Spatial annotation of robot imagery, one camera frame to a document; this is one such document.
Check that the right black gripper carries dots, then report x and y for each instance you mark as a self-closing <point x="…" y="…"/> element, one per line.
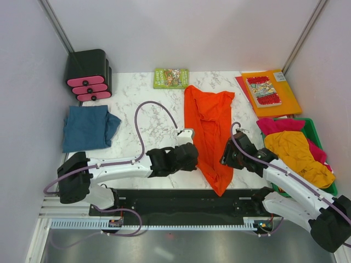
<point x="226" y="159"/>

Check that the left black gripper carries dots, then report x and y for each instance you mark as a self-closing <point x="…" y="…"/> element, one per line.
<point x="191" y="166"/>

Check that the orange t shirt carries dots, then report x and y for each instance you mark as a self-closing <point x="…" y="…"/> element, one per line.
<point x="209" y="115"/>

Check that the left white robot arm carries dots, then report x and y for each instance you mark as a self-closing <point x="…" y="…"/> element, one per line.
<point x="81" y="177"/>

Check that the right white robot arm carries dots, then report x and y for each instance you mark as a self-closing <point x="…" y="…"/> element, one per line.
<point x="324" y="216"/>

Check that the magenta t shirt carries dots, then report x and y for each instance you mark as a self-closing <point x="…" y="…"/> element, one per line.
<point x="305" y="125"/>

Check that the yellow t shirt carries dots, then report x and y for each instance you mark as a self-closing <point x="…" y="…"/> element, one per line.
<point x="293" y="148"/>

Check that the red comic book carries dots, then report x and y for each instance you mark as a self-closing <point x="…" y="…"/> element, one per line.
<point x="263" y="91"/>

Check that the orange folder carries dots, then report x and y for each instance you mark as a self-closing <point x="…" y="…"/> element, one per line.
<point x="289" y="106"/>

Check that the red folder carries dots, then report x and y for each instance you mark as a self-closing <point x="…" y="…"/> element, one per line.
<point x="242" y="85"/>

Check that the green paperback book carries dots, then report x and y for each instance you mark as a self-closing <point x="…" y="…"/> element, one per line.
<point x="166" y="78"/>

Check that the blue folded t shirt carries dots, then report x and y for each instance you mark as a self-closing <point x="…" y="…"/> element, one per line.
<point x="89" y="128"/>

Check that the black pink drawer unit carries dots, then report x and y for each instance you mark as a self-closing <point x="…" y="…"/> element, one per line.
<point x="89" y="75"/>

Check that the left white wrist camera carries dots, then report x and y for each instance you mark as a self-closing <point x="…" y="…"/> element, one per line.
<point x="185" y="136"/>

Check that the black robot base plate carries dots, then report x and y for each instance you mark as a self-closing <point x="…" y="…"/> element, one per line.
<point x="192" y="207"/>

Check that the white slotted cable duct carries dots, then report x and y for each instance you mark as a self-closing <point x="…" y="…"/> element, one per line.
<point x="110" y="224"/>

